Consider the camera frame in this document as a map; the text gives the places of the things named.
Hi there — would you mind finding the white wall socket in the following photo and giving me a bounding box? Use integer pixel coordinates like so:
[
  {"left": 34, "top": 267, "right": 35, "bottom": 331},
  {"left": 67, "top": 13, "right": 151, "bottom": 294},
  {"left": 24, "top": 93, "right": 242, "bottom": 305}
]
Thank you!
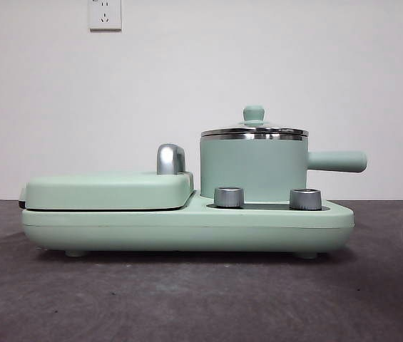
[{"left": 89, "top": 0, "right": 123, "bottom": 31}]

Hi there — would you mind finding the glass lid with green knob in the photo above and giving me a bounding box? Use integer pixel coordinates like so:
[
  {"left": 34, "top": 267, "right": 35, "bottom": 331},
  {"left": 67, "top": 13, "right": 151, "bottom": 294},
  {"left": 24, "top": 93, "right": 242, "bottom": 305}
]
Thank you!
[{"left": 200, "top": 105, "right": 309, "bottom": 138}]

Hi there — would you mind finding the chrome griddle lid handle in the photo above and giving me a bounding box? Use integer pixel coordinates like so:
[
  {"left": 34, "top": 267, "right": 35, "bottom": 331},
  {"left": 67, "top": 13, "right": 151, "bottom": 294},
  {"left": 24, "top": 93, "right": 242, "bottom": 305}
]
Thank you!
[{"left": 156, "top": 142, "right": 188, "bottom": 175}]

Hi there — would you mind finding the green pot with handle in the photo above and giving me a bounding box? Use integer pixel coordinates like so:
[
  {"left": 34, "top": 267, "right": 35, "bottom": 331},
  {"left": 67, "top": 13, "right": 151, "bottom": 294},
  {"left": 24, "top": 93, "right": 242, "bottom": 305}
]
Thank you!
[{"left": 199, "top": 132, "right": 368, "bottom": 202}]

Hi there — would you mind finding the silver control knob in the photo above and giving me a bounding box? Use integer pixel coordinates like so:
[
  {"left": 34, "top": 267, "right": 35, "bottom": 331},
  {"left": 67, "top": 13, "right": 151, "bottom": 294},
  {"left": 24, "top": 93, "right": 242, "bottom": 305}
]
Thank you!
[
  {"left": 289, "top": 187, "right": 322, "bottom": 210},
  {"left": 213, "top": 185, "right": 245, "bottom": 208}
]

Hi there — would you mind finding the green breakfast machine base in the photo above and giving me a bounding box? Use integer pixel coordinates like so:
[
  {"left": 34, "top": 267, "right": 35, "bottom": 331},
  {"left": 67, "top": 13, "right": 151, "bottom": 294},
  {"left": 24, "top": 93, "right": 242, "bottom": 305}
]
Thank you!
[{"left": 21, "top": 188, "right": 355, "bottom": 258}]

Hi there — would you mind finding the green griddle lid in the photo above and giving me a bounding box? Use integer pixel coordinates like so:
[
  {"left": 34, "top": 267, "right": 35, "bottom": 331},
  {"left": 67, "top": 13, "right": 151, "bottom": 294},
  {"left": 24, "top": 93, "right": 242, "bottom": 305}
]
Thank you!
[{"left": 19, "top": 170, "right": 195, "bottom": 211}]

